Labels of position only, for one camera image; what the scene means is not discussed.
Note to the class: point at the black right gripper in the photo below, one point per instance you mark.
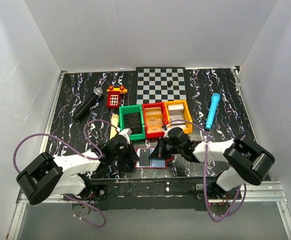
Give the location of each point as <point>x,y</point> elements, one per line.
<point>164,149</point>

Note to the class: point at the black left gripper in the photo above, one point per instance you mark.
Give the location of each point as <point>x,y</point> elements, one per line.
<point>126,152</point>

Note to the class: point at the red leather card holder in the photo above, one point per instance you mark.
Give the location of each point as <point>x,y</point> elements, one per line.
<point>154,163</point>

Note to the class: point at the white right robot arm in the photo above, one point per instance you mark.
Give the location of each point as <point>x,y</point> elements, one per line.
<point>249,162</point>

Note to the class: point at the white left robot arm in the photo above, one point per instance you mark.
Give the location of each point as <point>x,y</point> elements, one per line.
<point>49,175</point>

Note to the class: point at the black card stack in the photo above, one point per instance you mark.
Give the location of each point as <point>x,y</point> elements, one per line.
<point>133,122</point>

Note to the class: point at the gold card stack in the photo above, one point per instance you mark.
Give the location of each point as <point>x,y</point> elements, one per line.
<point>154,119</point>

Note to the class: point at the white card stack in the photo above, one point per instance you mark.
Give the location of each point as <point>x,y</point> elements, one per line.
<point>176,112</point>

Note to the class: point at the yellow plastic bin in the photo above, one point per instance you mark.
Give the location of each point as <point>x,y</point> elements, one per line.
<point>187,115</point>

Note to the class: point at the cream toy microphone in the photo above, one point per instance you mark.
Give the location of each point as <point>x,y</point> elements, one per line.
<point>115,119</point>

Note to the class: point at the red toy phone booth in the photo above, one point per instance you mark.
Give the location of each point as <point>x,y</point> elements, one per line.
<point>114,96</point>

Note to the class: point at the black white checkerboard mat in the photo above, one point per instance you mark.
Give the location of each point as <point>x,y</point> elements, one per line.
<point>152,84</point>

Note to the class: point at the black chess pawn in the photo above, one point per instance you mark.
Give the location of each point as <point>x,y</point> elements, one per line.
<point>169,83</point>

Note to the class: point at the black microphone silver head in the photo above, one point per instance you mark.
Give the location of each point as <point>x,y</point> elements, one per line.
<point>84,107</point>

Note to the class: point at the blue toy microphone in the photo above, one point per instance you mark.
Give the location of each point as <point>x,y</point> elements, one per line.
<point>212,110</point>

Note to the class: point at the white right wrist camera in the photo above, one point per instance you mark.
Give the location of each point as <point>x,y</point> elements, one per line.
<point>166,129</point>

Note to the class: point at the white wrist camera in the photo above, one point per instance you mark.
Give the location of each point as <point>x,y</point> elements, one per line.
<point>166,129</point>
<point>126,133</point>

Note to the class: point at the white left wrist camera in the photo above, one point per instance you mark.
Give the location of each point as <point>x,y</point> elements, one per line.
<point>126,133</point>

